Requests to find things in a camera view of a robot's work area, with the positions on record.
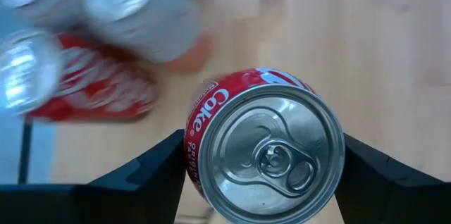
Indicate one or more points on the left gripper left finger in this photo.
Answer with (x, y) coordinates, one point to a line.
(134, 196)

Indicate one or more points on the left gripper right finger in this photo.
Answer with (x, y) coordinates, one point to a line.
(387, 196)

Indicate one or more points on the red Coke can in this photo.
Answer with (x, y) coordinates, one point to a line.
(102, 90)
(267, 153)

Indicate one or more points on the orange and silver seltzer can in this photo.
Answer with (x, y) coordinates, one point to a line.
(148, 16)

